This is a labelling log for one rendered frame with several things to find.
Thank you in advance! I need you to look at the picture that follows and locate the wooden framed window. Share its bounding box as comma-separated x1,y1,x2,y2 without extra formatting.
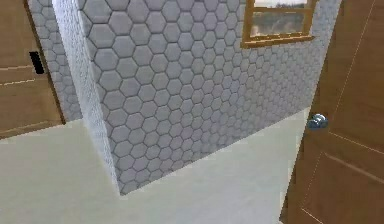
240,0,319,50

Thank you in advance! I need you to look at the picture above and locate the brown wooden room door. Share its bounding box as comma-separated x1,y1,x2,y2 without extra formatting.
0,0,67,140
279,0,384,224

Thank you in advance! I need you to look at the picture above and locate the silver round door knob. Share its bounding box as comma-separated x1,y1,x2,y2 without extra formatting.
306,113,329,131

